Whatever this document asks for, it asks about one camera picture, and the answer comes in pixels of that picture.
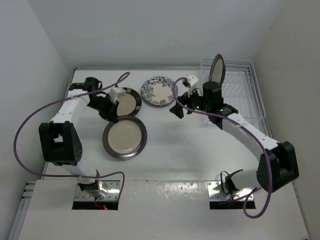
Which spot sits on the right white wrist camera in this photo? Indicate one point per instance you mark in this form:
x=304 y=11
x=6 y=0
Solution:
x=190 y=81

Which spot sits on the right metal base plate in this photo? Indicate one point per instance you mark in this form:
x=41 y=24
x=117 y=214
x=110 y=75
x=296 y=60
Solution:
x=217 y=192

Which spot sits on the blue floral plate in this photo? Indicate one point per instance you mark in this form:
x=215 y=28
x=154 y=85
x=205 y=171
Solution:
x=159 y=91

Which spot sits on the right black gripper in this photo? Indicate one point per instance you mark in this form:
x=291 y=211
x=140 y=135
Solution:
x=187 y=99

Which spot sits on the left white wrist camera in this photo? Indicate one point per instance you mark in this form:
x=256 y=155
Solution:
x=115 y=93

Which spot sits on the metal base plate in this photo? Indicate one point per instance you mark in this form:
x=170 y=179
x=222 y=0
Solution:
x=110 y=187
x=217 y=192

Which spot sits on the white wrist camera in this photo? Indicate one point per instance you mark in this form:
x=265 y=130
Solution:
x=190 y=81
x=115 y=93

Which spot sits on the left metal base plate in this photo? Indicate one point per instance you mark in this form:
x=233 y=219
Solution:
x=110 y=187

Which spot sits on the dark rim plate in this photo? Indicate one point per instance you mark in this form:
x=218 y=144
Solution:
x=217 y=70
x=125 y=139

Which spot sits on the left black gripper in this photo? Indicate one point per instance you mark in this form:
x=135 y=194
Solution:
x=110 y=114

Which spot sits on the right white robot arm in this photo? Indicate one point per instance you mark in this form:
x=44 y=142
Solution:
x=277 y=162

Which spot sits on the white wire dish rack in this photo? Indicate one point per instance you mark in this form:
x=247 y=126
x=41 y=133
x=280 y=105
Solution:
x=241 y=90

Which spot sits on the brown striped rim plate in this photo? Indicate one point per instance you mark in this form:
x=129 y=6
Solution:
x=129 y=104

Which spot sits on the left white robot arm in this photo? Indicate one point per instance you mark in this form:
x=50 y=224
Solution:
x=60 y=142

